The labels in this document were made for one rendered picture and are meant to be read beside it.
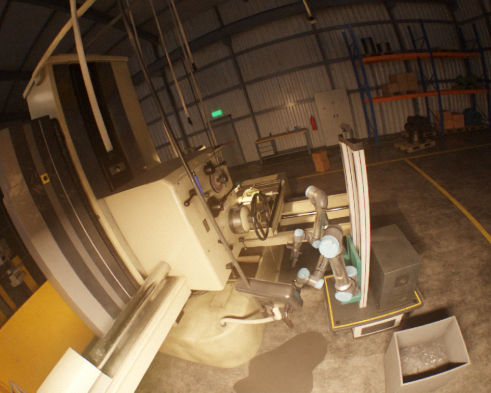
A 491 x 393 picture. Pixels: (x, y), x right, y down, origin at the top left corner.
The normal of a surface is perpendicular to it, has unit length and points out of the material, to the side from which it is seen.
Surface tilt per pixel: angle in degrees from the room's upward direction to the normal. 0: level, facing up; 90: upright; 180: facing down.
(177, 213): 90
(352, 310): 0
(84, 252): 90
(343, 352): 0
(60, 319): 90
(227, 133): 90
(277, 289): 20
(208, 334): 0
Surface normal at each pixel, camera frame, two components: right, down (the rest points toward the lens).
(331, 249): -0.57, 0.35
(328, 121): -0.25, 0.43
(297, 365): -0.30, -0.88
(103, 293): 0.92, -0.17
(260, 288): -0.44, -0.68
